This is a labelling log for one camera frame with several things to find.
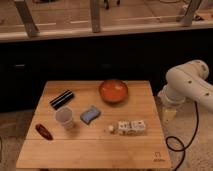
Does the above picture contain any white ceramic cup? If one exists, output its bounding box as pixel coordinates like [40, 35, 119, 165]
[55, 107, 74, 129]

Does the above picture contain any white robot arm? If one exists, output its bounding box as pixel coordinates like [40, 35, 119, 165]
[158, 60, 213, 123]

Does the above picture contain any white printed box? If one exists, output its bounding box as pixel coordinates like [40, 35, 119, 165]
[118, 120, 146, 135]

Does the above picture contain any small white ball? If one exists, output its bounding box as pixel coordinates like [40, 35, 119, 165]
[108, 125, 114, 133]

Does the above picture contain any orange bowl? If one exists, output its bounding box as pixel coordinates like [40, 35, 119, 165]
[99, 79, 128, 103]

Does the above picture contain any blue sponge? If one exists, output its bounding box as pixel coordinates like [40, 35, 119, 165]
[80, 106, 101, 125]

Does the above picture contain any wooden table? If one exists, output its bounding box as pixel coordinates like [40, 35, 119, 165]
[16, 81, 171, 169]

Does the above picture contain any black striped rectangular case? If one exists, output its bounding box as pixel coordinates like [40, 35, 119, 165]
[50, 90, 74, 110]

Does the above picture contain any dark red oval object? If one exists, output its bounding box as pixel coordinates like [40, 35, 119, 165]
[35, 124, 53, 140]

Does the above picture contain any black cable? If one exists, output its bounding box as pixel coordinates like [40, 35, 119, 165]
[165, 101, 200, 171]

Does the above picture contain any right metal frame post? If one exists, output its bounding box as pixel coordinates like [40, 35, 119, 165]
[181, 0, 202, 27]

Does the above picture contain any metal frame post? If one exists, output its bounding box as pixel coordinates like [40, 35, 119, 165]
[14, 0, 39, 37]
[90, 0, 101, 33]
[181, 0, 202, 27]

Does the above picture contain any middle metal frame post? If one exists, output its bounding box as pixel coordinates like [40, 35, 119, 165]
[90, 0, 101, 33]

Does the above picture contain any left metal frame post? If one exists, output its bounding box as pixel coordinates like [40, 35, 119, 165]
[14, 0, 39, 37]

